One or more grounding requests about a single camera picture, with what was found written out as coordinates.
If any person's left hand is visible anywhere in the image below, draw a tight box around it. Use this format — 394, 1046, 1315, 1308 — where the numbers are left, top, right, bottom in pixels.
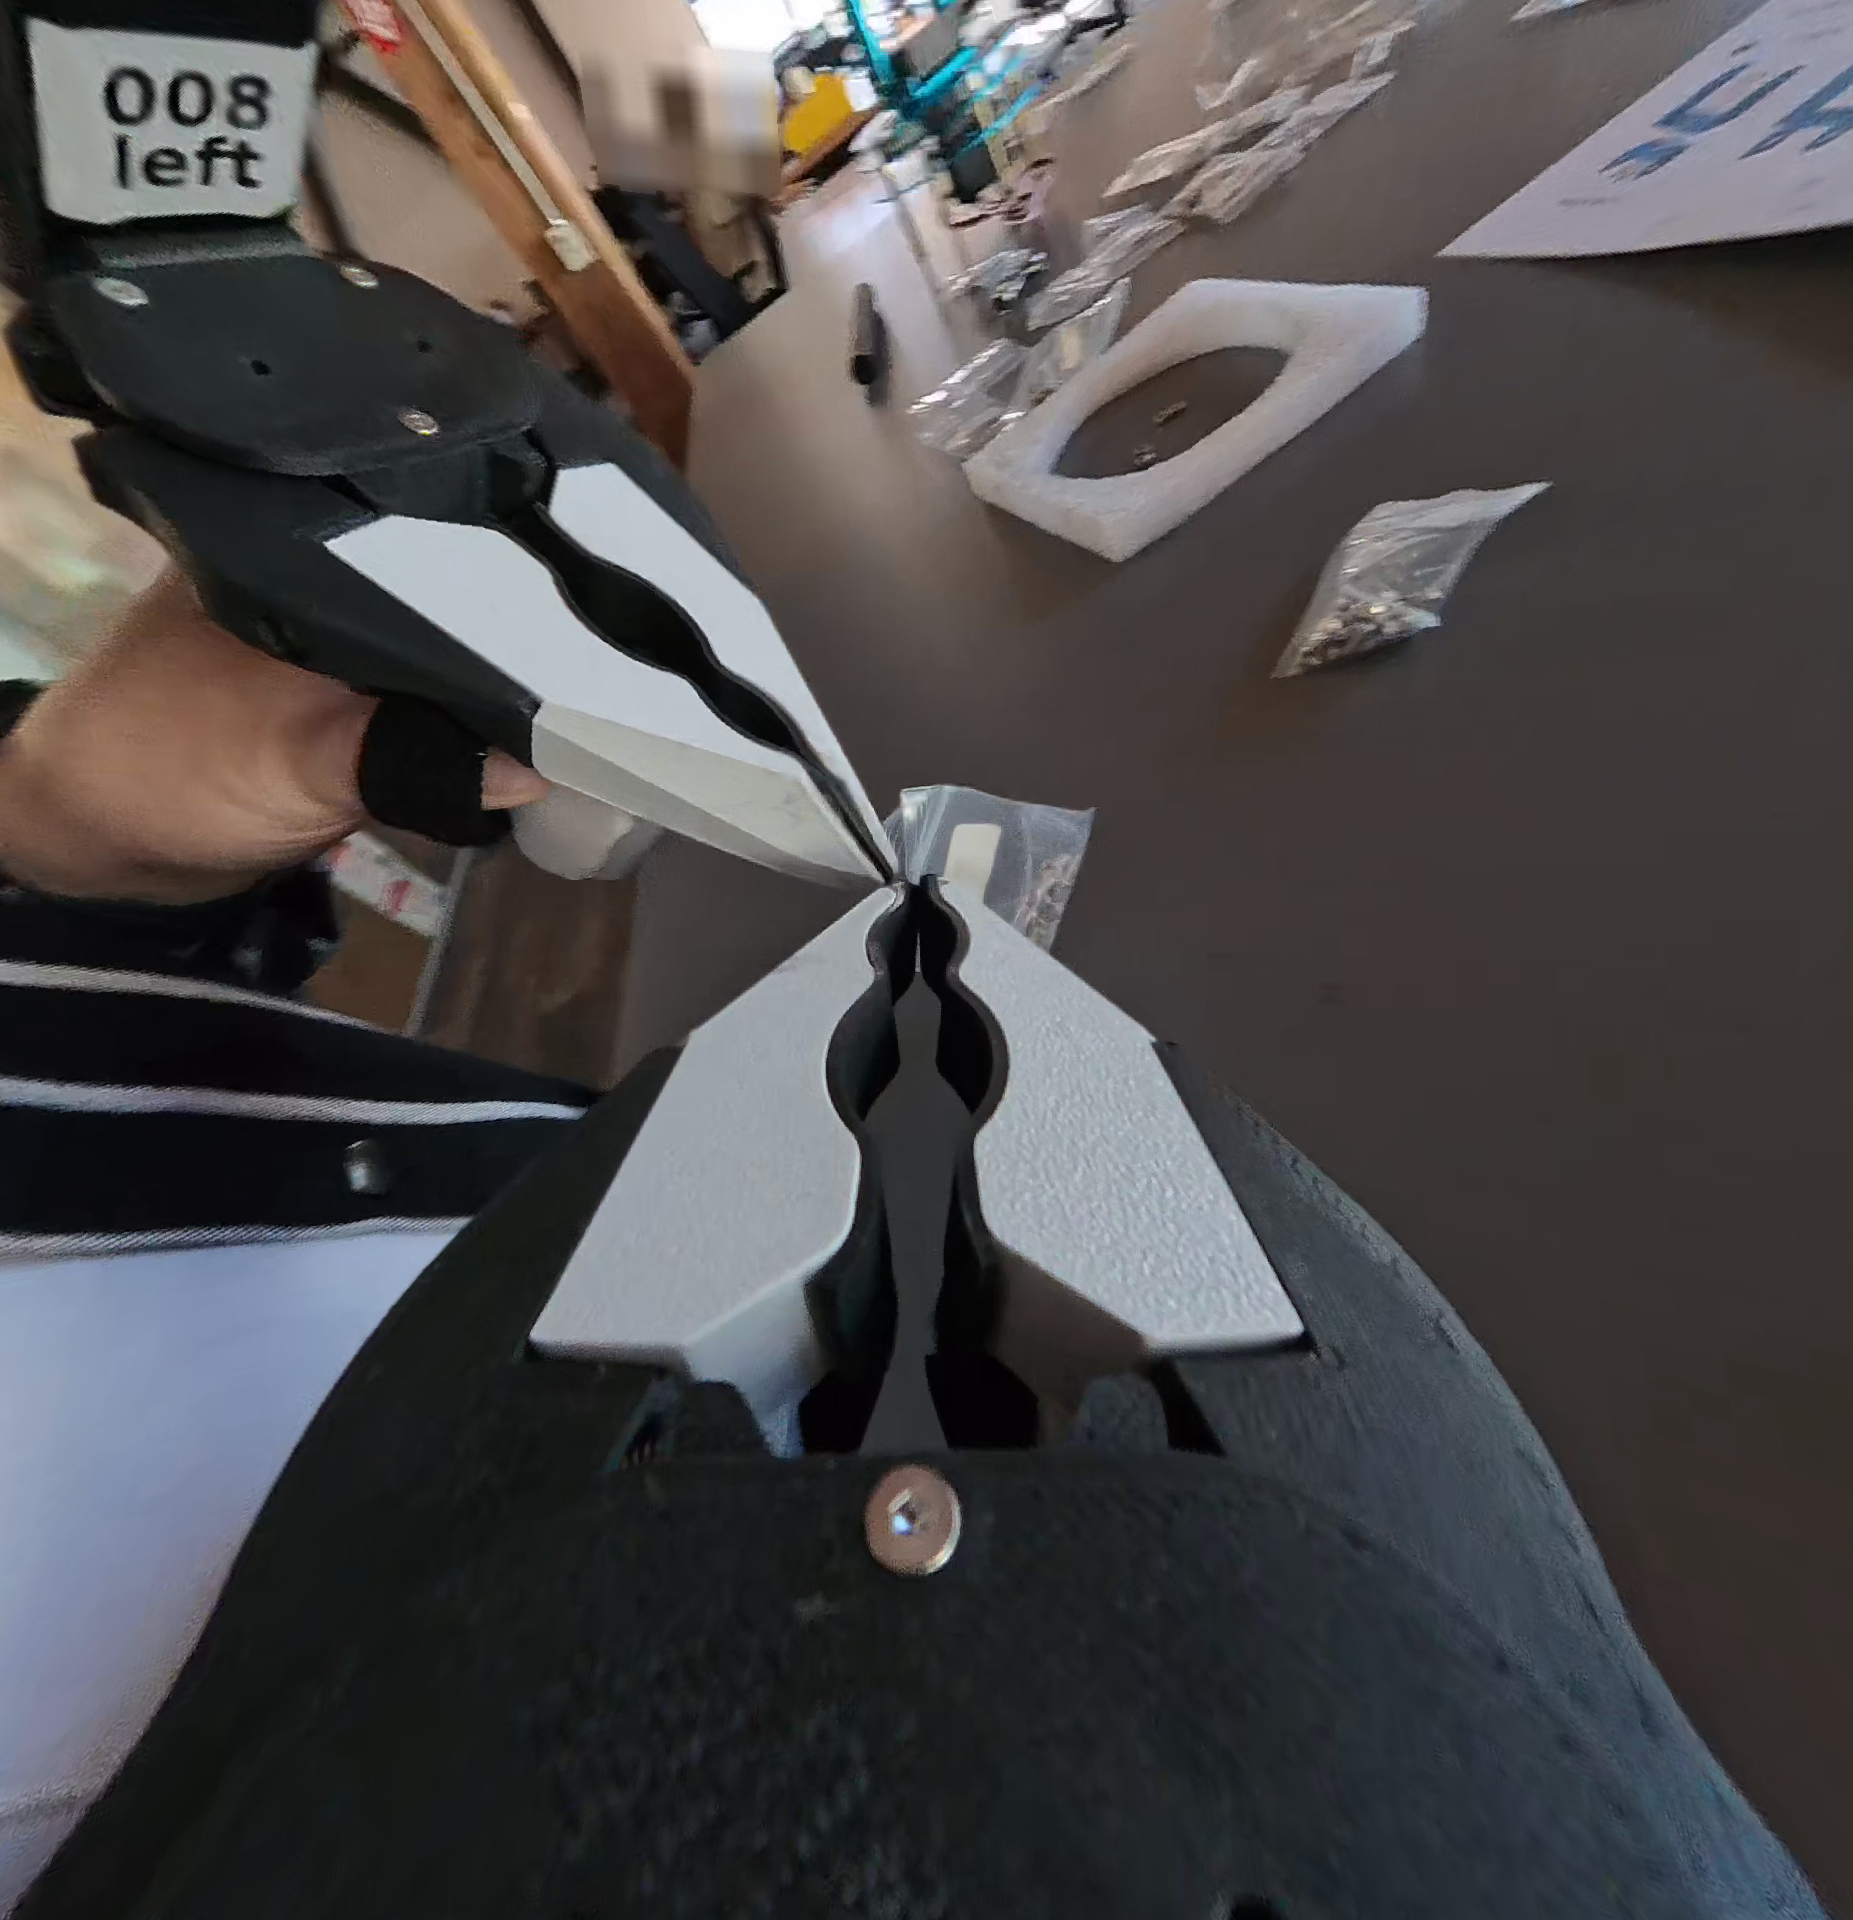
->
0, 568, 556, 906

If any clear bag of many screws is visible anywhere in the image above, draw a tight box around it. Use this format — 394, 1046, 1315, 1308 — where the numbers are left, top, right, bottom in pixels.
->
1101, 128, 1304, 227

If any long clear parts bag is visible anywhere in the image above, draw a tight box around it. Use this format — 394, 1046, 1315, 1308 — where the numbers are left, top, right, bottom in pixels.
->
1195, 64, 1396, 163

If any flat clear labelled bag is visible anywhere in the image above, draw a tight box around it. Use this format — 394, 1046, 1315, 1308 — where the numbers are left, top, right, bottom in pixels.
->
909, 336, 1037, 452

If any dark desk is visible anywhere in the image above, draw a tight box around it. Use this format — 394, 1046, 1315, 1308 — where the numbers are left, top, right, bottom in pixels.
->
409, 0, 1853, 1920

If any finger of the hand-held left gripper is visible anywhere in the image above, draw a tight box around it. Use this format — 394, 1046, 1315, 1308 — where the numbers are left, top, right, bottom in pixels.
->
522, 462, 898, 870
324, 508, 892, 887

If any wooden post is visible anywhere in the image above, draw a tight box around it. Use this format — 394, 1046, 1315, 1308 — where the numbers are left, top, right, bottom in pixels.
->
391, 0, 697, 471

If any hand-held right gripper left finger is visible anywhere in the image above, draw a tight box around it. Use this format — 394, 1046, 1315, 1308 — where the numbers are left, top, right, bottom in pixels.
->
529, 883, 915, 1454

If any flat labelled screw bag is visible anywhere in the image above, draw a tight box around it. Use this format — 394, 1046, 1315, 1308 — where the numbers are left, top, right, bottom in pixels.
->
1270, 484, 1553, 680

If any puffy clear screw bag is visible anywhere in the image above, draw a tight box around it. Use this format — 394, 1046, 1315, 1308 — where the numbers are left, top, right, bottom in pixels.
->
1015, 278, 1132, 380

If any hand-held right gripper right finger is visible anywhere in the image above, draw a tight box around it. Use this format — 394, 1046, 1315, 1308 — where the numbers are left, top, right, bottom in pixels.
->
920, 880, 1308, 1453

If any white foam frame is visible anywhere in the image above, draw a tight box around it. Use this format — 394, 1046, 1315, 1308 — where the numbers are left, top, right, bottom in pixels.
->
960, 278, 1431, 568

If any labelled bag of dark screws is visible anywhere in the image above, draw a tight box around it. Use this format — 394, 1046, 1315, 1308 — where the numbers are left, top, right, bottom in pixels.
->
882, 783, 1096, 951

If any small labelled clear bag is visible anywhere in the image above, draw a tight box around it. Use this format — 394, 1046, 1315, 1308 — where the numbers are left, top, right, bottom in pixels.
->
1082, 208, 1187, 281

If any open instruction booklet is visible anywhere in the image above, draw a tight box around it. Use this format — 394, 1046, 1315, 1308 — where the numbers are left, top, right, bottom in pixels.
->
1437, 0, 1853, 265

